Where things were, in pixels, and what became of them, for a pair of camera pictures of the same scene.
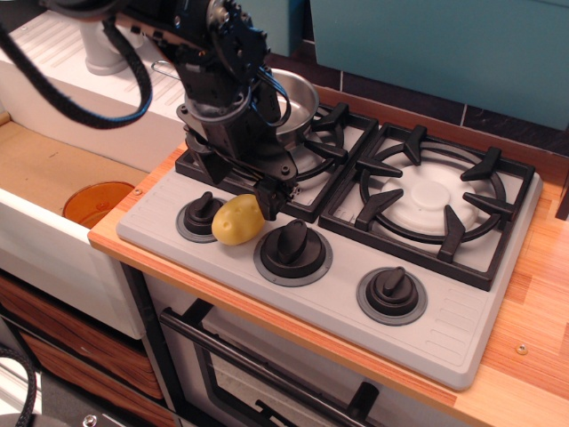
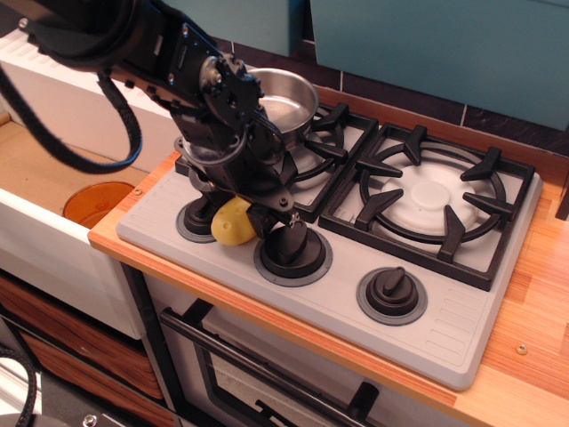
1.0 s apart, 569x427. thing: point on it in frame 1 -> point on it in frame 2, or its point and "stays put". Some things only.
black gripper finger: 218,166 -> 212,194
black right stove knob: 391,296 stays put
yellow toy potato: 238,220 stays put
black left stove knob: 194,221 stays put
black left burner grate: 325,157 stays put
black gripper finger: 273,194 -> 264,221
